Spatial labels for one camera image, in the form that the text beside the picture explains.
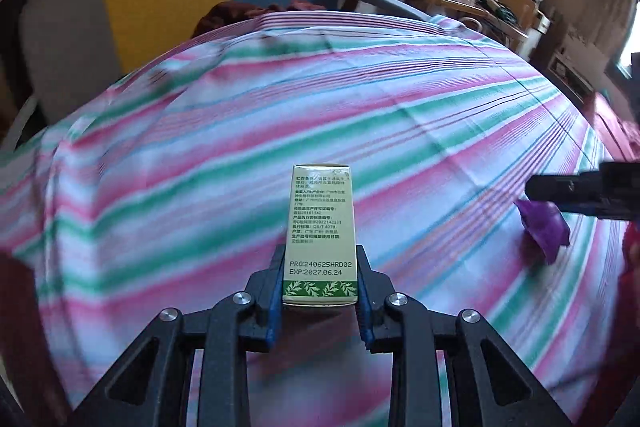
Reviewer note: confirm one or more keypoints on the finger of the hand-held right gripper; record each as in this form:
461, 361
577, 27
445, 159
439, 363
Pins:
565, 189

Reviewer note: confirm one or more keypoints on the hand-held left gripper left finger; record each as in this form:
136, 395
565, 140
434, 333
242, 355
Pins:
274, 307

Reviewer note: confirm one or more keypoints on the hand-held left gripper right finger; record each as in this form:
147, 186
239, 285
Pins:
364, 312

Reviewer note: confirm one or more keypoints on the purple packet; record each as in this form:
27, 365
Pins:
547, 232

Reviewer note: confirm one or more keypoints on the green small box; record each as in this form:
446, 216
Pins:
320, 232

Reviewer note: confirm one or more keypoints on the red patterned cloth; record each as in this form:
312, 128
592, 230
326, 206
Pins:
612, 127

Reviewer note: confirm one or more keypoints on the dark red fleece clothing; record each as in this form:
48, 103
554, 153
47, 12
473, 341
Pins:
632, 307

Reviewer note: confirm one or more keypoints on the brown cardboard box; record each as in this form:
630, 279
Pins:
517, 4

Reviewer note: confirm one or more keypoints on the striped tablecloth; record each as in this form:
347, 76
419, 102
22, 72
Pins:
250, 117

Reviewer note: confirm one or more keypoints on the dark red cloth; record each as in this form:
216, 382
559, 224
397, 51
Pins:
240, 14

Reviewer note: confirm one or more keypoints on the white foam piece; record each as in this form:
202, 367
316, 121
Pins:
22, 122

